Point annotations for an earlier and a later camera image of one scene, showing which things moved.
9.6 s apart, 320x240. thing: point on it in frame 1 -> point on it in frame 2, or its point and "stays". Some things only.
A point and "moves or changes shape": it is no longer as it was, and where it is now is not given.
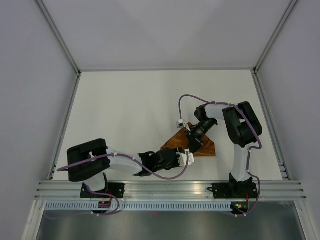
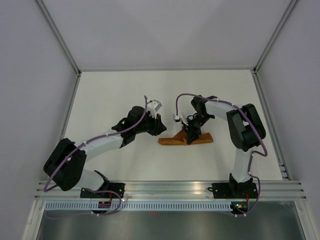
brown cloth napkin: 179,140 moves or changes shape
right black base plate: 228,190 stays
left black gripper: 177,163 -> 158,127
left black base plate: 117,189 stays
